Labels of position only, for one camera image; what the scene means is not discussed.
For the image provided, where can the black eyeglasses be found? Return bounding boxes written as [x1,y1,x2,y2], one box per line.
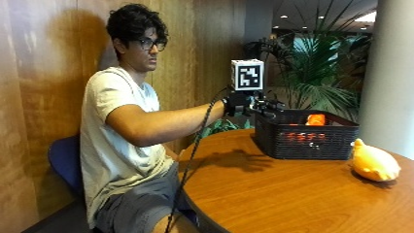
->
[127,37,168,52]

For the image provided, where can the small green plant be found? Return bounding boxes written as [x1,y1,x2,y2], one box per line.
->
[202,117,256,137]

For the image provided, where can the green palm plant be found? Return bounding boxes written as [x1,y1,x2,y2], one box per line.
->
[245,0,373,121]

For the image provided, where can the the person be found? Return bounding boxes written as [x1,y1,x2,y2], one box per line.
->
[79,3,227,233]

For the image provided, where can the black glove cable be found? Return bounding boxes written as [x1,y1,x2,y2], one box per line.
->
[163,86,231,233]

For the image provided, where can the blue chair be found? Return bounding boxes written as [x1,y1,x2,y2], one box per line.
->
[47,135,86,199]

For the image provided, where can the white marker cube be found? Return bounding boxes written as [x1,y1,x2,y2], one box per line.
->
[231,58,265,92]

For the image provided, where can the black plastic basket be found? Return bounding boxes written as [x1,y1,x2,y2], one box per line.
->
[253,109,361,161]

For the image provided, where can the yellow soft toy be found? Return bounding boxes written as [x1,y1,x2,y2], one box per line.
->
[351,138,403,183]

